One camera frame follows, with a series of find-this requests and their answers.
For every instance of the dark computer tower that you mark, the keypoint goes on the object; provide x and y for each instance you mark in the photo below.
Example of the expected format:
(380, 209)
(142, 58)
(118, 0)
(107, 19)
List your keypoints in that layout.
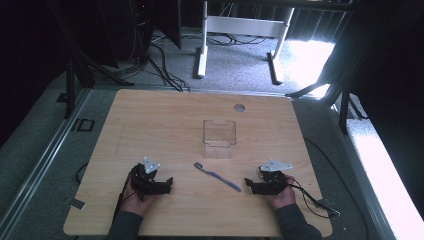
(140, 26)

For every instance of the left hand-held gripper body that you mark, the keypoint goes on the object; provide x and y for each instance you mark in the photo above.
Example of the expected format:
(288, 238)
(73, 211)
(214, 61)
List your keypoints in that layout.
(144, 178)

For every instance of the person's right hand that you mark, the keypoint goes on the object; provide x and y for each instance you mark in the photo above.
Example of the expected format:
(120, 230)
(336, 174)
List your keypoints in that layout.
(284, 197)

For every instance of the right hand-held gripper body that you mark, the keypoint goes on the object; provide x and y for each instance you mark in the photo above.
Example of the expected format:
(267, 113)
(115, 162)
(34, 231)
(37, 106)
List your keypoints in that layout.
(274, 180)

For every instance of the black rectangular floor frame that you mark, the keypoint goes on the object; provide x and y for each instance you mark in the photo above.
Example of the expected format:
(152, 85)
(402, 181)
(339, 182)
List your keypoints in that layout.
(85, 125)

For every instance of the white desk frame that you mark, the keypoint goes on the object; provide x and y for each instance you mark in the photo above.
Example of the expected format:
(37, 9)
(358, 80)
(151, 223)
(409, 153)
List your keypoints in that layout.
(240, 26)

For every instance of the clear plastic container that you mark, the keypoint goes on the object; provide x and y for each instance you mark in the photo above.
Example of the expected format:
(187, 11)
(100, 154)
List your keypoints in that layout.
(219, 139)

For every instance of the grey table grommet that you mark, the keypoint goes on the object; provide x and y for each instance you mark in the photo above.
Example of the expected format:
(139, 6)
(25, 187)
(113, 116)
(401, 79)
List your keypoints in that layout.
(239, 107)

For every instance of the person's left hand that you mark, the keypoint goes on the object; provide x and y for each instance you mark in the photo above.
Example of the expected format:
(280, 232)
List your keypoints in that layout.
(137, 204)

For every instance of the blue toothbrush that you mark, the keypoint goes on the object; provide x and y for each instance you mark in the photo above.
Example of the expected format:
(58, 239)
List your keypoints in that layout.
(218, 177)

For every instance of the black metal stand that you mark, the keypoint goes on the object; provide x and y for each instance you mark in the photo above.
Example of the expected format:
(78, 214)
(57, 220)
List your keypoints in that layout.
(336, 90)
(81, 66)

